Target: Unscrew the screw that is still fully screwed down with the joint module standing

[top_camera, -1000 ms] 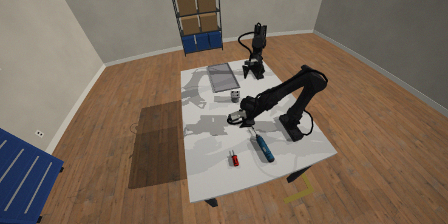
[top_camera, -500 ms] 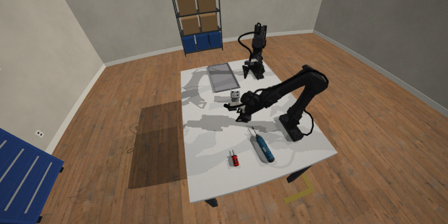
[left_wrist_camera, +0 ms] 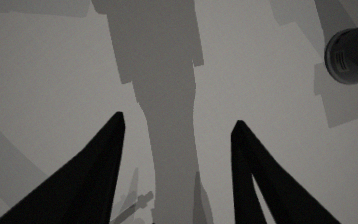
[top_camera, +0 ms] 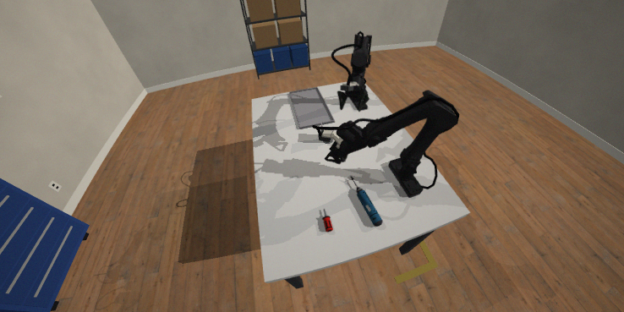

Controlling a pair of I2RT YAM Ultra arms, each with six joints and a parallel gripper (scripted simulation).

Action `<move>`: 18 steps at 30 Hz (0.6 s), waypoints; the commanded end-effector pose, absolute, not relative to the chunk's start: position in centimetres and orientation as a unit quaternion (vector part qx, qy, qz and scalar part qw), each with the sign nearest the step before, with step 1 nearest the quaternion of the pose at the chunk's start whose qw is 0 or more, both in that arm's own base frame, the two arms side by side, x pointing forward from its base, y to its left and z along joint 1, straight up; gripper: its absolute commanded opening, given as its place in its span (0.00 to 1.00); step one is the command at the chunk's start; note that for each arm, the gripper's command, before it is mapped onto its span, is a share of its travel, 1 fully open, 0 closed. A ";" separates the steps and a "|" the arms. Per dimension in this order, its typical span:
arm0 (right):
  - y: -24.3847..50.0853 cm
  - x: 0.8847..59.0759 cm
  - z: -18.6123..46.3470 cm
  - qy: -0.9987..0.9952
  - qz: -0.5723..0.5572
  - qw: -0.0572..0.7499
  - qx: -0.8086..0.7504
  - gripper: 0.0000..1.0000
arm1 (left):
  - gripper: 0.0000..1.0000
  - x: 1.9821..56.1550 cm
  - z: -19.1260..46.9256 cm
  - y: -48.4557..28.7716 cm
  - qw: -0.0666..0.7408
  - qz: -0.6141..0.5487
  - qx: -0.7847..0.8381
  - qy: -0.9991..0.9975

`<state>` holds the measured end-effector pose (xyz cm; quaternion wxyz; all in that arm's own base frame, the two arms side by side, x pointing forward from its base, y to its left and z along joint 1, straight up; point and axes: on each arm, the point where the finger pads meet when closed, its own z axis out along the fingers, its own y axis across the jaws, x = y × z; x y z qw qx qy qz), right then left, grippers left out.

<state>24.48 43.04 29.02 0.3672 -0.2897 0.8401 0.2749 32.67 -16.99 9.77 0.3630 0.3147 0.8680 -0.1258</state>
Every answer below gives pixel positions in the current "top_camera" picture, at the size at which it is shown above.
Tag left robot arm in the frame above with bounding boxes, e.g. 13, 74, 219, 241
337, 90, 457, 195

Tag dark blue electric screwdriver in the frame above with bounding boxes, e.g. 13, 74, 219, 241
356, 186, 382, 227

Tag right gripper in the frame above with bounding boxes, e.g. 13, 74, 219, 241
337, 75, 369, 112

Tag red and black screwdriver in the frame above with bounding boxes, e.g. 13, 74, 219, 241
322, 210, 333, 232

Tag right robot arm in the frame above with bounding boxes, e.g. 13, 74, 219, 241
341, 35, 372, 108

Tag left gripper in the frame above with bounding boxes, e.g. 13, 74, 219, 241
321, 130, 354, 164

